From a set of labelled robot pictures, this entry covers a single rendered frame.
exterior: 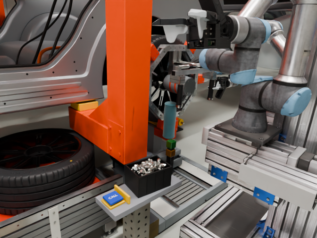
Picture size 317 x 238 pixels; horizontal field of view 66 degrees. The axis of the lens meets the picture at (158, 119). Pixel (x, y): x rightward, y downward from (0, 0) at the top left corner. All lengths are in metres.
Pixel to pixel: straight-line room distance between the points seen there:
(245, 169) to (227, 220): 0.58
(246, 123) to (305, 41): 0.37
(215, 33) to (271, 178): 0.57
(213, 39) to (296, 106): 0.47
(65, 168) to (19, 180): 0.22
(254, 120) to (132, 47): 0.63
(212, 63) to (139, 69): 0.46
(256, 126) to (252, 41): 0.44
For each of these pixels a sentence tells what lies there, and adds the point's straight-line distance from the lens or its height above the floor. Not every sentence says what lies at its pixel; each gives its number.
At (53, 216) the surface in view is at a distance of 1.36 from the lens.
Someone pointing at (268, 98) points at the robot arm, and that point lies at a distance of 1.03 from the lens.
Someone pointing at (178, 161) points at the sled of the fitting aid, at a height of 0.13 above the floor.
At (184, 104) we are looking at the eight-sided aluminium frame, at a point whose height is 0.66.
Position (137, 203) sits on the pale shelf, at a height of 0.45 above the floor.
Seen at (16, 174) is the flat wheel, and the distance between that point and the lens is 1.42.
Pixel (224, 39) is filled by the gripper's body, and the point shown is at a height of 1.19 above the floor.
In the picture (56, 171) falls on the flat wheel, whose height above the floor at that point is 0.50.
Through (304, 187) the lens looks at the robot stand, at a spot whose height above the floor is 0.73.
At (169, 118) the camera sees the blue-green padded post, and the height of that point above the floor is 0.64.
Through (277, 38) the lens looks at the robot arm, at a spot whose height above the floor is 1.20.
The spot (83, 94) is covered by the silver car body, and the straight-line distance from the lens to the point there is 1.68.
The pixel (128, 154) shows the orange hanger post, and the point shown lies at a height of 0.58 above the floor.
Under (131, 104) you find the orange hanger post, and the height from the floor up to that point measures 0.85.
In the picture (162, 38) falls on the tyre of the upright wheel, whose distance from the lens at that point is 1.80.
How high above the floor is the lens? 1.20
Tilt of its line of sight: 20 degrees down
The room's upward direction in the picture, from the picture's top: 3 degrees clockwise
